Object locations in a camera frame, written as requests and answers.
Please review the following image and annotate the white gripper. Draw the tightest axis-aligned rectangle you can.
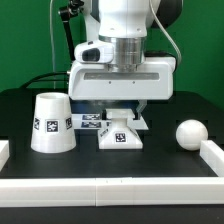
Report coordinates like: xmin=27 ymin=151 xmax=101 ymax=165
xmin=68 ymin=56 xmax=176 ymax=119

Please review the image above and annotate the white lamp base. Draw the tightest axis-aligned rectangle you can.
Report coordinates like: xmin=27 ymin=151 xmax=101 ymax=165
xmin=98 ymin=109 xmax=143 ymax=149

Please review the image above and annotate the white lamp bulb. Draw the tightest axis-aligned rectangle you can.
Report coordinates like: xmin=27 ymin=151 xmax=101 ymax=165
xmin=176 ymin=119 xmax=208 ymax=151

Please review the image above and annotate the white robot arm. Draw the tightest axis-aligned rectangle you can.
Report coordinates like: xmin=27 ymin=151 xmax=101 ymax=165
xmin=68 ymin=0 xmax=183 ymax=111

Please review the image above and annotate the white lamp shade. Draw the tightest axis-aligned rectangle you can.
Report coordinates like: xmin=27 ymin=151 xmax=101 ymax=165
xmin=31 ymin=92 xmax=76 ymax=154

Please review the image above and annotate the white marker sheet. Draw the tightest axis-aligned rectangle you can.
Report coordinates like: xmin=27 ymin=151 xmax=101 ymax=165
xmin=72 ymin=114 xmax=148 ymax=130

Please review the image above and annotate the white left fence bar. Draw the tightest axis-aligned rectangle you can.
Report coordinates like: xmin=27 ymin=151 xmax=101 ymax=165
xmin=0 ymin=140 xmax=10 ymax=171

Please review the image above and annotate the white front fence bar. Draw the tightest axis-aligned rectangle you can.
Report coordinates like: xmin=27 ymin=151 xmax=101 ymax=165
xmin=0 ymin=177 xmax=224 ymax=207

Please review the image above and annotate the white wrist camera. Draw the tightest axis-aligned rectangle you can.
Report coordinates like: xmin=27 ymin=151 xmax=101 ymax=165
xmin=74 ymin=40 xmax=114 ymax=63

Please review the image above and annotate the black cable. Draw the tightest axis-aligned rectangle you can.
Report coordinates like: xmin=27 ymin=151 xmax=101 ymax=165
xmin=19 ymin=69 xmax=72 ymax=90

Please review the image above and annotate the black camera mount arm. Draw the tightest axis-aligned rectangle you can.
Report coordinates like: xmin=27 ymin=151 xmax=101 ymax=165
xmin=58 ymin=0 xmax=84 ymax=61

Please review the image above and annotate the white hanging cable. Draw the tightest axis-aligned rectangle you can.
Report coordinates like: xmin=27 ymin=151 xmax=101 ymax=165
xmin=49 ymin=0 xmax=57 ymax=90

